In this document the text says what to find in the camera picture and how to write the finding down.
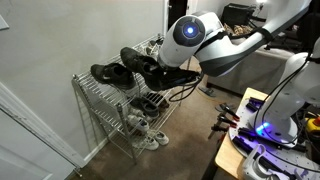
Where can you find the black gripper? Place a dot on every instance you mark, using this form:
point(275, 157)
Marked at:
point(180, 79)

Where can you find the black Nike shoe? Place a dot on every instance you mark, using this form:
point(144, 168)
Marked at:
point(136, 61)
point(110, 76)

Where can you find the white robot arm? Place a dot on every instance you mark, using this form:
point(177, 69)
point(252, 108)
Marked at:
point(173, 53)

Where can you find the black white-striped shoe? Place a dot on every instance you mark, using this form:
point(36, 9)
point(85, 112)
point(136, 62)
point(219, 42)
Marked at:
point(154, 97)

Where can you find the brown leather shoe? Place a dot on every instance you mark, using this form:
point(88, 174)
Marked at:
point(164, 105)

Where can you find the dark grey slip-on shoe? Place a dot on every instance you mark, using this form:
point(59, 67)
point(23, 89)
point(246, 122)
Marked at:
point(148, 107)

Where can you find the white shoe blue lining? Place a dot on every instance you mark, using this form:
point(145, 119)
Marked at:
point(142, 125)

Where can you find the white Nike sneaker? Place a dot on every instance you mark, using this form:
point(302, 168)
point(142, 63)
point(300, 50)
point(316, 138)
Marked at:
point(151, 51)

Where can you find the grey Nike slide sandal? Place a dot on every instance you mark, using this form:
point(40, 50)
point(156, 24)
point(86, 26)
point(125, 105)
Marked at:
point(207, 91)
point(220, 107)

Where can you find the worn white lace sneaker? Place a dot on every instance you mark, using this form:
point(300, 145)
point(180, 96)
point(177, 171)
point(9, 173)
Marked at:
point(161, 137)
point(148, 144)

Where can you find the leopard pattern cushion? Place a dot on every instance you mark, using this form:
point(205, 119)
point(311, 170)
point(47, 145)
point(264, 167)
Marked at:
point(238, 30)

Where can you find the black bar clamp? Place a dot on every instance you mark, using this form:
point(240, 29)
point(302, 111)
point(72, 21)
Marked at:
point(248, 133)
point(273, 168)
point(242, 145)
point(255, 104)

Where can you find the wooden table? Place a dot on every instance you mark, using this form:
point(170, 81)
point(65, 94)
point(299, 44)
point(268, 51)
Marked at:
point(228, 156)

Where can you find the grey sofa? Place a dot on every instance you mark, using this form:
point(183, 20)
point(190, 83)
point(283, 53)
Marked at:
point(260, 76)

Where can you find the black box case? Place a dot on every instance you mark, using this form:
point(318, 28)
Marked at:
point(237, 13)

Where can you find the white door casing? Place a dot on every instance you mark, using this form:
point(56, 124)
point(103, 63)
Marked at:
point(43, 133)

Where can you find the white panel door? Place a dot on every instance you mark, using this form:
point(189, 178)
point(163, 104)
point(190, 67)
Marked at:
point(20, 153)

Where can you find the yellow red emergency stop button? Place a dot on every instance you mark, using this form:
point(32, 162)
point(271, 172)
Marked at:
point(313, 125)

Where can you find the black chair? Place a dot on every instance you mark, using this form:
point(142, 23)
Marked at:
point(311, 31)

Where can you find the round white robot base plate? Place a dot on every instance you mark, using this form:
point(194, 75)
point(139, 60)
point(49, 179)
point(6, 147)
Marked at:
point(283, 156)

